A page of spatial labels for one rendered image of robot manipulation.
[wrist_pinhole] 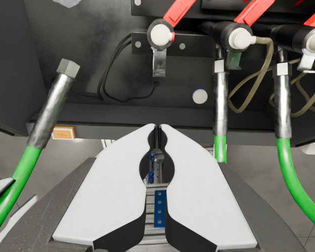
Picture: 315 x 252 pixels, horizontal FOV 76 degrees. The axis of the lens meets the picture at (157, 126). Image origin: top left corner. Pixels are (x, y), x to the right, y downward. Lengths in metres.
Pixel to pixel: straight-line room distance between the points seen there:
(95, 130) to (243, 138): 0.35
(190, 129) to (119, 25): 0.30
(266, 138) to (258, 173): 1.51
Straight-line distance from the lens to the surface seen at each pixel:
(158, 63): 0.23
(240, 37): 0.23
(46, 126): 0.23
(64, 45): 0.59
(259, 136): 0.54
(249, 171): 2.01
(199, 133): 0.49
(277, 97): 0.30
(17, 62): 0.56
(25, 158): 0.24
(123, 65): 0.55
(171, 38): 0.21
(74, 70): 0.24
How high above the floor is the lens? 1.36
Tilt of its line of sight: 60 degrees down
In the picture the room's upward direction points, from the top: 179 degrees counter-clockwise
